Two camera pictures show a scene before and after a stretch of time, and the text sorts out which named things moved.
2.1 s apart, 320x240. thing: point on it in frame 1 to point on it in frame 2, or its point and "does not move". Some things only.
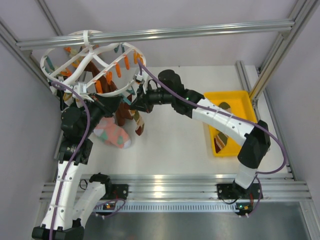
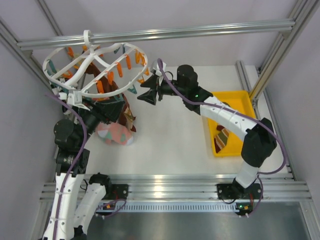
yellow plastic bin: [241, 105] does not move
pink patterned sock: [108, 131] does not move
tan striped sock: [220, 139] does not move
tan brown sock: [140, 124] to [129, 119]
